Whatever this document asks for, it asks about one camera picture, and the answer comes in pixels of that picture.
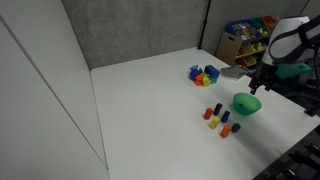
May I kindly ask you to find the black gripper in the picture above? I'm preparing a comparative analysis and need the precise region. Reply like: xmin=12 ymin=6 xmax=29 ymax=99
xmin=248 ymin=63 xmax=279 ymax=96

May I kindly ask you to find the dark maroon block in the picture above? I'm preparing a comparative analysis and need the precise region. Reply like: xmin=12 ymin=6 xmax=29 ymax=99
xmin=213 ymin=102 xmax=224 ymax=117

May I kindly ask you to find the blue toy bin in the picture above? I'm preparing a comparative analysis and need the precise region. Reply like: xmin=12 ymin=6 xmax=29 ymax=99
xmin=224 ymin=20 xmax=256 ymax=41

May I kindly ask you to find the yellow block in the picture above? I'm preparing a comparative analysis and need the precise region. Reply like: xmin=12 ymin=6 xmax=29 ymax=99
xmin=208 ymin=116 xmax=221 ymax=130

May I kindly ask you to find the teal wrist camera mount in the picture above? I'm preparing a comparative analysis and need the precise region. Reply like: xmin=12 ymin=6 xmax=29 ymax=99
xmin=275 ymin=62 xmax=313 ymax=80

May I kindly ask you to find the black vertical pole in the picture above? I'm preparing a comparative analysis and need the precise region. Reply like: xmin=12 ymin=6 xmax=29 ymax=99
xmin=197 ymin=0 xmax=212 ymax=51

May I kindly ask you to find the orange block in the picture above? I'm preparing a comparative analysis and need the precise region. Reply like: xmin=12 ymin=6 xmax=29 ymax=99
xmin=219 ymin=124 xmax=232 ymax=139

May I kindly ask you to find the green toy bin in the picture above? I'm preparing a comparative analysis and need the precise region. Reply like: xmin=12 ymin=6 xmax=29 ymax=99
xmin=251 ymin=18 xmax=270 ymax=38

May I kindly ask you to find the purple toy piece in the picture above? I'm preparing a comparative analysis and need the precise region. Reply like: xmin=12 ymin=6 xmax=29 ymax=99
xmin=188 ymin=69 xmax=201 ymax=82

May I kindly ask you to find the large blue toy brick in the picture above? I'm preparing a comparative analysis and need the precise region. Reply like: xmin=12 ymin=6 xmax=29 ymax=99
xmin=203 ymin=64 xmax=221 ymax=80

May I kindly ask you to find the dark green block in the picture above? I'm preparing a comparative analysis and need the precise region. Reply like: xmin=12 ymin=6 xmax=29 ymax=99
xmin=231 ymin=122 xmax=242 ymax=134

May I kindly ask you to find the grey flat tray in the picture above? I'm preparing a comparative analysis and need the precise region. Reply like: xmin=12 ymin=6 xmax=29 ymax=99
xmin=219 ymin=64 xmax=250 ymax=81

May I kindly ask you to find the green plastic bowl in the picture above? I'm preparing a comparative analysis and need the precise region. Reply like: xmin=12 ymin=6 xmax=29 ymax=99
xmin=232 ymin=92 xmax=263 ymax=117

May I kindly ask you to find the black equipment rack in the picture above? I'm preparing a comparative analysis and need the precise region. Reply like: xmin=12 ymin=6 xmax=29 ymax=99
xmin=253 ymin=125 xmax=320 ymax=180

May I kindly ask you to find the yellow toy piece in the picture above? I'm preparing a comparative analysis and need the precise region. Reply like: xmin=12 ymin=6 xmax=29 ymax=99
xmin=201 ymin=74 xmax=212 ymax=88

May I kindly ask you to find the orange toy piece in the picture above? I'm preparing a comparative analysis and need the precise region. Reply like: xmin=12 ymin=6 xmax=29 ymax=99
xmin=194 ymin=74 xmax=205 ymax=87

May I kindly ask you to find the toy shelf with bins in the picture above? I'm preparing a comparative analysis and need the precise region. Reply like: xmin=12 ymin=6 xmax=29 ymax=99
xmin=215 ymin=14 xmax=282 ymax=76

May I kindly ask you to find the red-orange block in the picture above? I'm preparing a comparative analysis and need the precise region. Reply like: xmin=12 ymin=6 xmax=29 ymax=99
xmin=203 ymin=107 xmax=214 ymax=121

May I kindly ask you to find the red toy bin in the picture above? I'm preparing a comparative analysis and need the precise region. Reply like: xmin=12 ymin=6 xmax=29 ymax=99
xmin=263 ymin=14 xmax=281 ymax=30

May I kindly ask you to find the blue block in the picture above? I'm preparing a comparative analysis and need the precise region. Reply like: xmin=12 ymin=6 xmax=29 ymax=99
xmin=220 ymin=110 xmax=232 ymax=124

